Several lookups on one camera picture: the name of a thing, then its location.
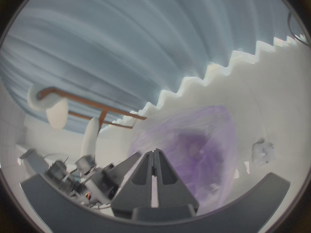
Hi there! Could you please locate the crumpled clear plastic wrapper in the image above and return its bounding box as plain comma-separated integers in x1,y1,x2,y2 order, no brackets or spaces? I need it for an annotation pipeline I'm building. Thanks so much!
252,138,275,166

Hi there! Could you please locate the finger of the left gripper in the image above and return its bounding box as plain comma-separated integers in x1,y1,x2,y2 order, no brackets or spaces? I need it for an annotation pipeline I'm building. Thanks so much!
113,152,144,183

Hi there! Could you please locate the pale blue curtain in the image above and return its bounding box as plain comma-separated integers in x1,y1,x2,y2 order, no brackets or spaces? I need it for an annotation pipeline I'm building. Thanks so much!
0,0,309,140

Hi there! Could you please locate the thin black cable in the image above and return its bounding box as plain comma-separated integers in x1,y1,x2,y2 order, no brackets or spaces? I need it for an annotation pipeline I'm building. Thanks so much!
287,12,309,44

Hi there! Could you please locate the purple plastic bag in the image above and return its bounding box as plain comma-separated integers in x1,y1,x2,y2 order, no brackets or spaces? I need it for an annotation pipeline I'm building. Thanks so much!
129,106,238,208

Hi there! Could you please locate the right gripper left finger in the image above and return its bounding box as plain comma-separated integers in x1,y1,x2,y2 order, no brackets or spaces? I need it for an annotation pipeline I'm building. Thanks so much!
110,150,154,219

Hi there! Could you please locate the white cushioned wooden chair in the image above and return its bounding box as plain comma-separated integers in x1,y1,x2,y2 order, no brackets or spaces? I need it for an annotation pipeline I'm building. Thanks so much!
27,84,148,169

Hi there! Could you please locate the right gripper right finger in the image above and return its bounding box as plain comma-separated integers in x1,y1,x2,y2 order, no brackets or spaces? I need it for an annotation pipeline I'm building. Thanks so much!
155,149,200,215

